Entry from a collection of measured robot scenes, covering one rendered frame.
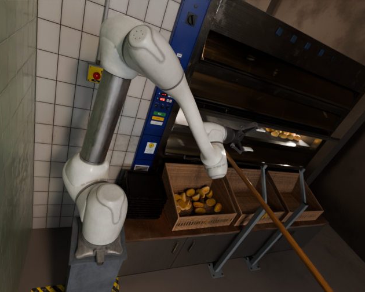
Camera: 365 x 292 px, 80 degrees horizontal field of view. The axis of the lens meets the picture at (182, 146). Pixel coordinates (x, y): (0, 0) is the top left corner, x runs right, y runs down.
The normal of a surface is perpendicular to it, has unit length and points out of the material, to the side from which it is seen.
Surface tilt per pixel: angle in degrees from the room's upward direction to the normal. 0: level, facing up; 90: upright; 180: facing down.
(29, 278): 0
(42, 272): 0
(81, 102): 90
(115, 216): 74
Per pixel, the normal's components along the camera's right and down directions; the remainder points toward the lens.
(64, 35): 0.31, 0.58
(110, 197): 0.40, -0.75
